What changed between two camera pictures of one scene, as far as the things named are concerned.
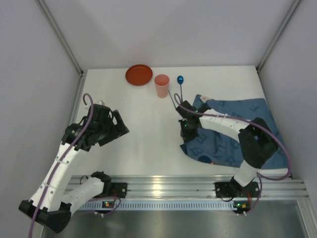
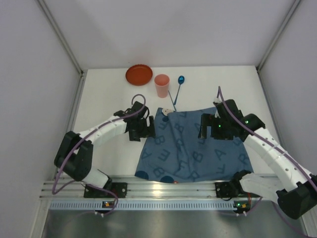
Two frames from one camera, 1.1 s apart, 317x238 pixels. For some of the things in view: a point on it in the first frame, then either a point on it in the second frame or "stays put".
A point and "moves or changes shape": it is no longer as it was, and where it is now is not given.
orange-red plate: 138,75 stays put
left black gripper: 109,128 to 139,129
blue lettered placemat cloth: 217,148 moves or changes shape
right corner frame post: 293,7 stays put
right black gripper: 187,134 to 214,130
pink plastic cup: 162,83 stays put
